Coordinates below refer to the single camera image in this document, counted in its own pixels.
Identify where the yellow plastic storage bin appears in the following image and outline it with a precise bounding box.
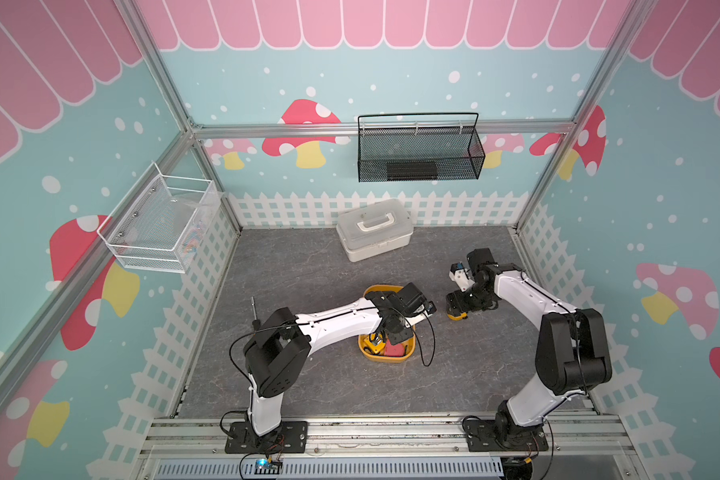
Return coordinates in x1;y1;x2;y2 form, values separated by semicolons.
357;283;416;363

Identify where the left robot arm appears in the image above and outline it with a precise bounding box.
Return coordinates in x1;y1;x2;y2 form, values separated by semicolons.
243;283;436;437

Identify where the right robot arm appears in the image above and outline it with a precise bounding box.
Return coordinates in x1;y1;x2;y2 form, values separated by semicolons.
446;248;613;445

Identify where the pink object in bin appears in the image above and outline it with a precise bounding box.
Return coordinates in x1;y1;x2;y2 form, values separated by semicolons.
384;343;408;358

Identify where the white plastic lidded case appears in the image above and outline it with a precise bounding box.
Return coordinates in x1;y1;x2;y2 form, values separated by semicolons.
336;199;414;262

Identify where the screwdriver with orange collar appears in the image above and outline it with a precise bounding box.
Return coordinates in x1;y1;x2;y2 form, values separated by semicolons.
250;296;261;331

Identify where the green lit circuit board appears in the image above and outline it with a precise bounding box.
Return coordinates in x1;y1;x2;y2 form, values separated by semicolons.
253;458;283;475

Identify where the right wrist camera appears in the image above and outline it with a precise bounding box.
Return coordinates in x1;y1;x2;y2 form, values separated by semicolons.
449;262;475;292

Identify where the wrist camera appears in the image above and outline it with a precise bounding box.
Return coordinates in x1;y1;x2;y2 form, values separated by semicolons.
406;301;437;326
449;262;475;292

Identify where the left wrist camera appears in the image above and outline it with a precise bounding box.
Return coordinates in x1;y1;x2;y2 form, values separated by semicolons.
406;301;437;326

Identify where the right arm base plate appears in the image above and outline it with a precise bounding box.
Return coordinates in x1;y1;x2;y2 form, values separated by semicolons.
461;416;549;455

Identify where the grey slotted cable duct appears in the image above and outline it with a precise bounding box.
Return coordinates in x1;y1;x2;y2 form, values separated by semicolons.
154;456;505;479

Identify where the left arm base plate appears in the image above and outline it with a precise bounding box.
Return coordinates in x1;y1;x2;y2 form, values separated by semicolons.
224;421;309;455

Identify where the black mesh wall basket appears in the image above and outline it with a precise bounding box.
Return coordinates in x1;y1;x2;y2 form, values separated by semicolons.
356;112;486;183

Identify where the aluminium mounting rail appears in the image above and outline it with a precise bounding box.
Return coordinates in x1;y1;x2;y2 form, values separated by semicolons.
139;410;636;459

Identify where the white wire wall basket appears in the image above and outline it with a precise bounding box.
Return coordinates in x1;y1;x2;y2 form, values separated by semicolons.
97;164;221;274

